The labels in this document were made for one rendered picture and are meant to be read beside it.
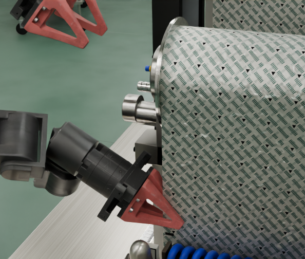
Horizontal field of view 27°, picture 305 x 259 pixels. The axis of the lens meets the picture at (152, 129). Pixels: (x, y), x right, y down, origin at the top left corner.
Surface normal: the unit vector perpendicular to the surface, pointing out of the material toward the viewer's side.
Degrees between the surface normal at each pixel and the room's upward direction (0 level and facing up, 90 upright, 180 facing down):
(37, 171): 125
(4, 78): 0
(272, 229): 90
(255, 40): 19
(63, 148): 71
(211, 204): 90
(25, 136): 48
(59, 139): 56
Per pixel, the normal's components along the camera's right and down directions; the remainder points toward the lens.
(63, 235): -0.02, -0.90
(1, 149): 0.18, -0.49
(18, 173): 0.04, 0.87
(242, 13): -0.34, 0.43
